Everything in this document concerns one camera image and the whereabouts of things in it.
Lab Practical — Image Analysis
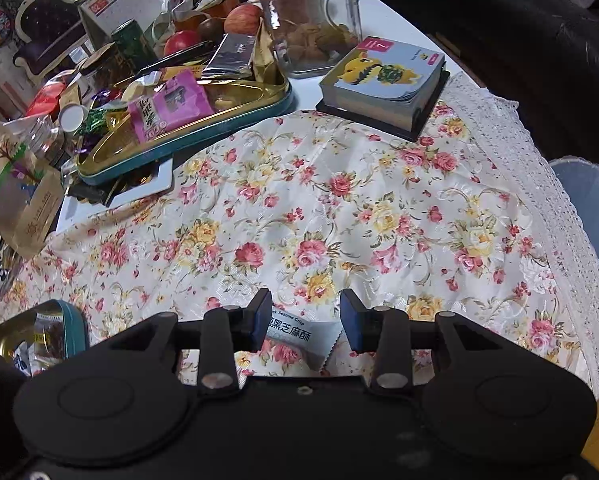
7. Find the white sesame crisp packet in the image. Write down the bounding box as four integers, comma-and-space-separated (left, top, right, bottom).
267, 308, 343, 372

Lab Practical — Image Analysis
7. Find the brown date snack packet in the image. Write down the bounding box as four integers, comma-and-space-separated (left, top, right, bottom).
32, 312, 65, 360

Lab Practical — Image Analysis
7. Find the floral tablecloth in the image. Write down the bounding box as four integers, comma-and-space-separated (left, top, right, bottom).
0, 75, 599, 394

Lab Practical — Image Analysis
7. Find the white plastic tray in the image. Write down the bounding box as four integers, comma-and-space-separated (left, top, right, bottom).
56, 158, 173, 233

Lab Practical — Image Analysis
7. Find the kraft paper snack bag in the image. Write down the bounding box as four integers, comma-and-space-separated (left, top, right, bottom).
0, 122, 64, 258

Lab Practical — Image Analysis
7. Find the teal gold snack tray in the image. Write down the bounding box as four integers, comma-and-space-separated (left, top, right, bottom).
76, 19, 296, 188

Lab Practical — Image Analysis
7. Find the pink snack pouch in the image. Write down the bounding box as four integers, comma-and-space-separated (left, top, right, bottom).
128, 70, 214, 143

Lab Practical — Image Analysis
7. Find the yellow dinosaur board book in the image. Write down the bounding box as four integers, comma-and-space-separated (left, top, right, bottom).
316, 36, 450, 141

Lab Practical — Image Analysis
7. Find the blue round stool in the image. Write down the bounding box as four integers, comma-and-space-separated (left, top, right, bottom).
550, 156, 599, 259

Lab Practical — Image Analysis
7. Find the small glass jar white lid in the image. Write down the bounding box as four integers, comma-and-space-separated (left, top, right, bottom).
5, 103, 89, 167

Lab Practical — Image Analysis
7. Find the green drink can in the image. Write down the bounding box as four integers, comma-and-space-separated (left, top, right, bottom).
112, 20, 157, 70

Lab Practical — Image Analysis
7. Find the pale red apple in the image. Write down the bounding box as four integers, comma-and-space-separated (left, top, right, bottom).
223, 3, 262, 36

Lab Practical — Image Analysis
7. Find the black leather sofa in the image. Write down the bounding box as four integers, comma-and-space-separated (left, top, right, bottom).
382, 0, 599, 164

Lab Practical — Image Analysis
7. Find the large glass jar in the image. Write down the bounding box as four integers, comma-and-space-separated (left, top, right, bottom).
259, 0, 362, 78

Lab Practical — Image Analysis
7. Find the white desk calendar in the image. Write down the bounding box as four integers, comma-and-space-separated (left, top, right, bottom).
78, 0, 162, 50

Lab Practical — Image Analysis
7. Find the purple chaise lounge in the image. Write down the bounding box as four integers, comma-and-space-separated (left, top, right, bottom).
13, 0, 94, 84

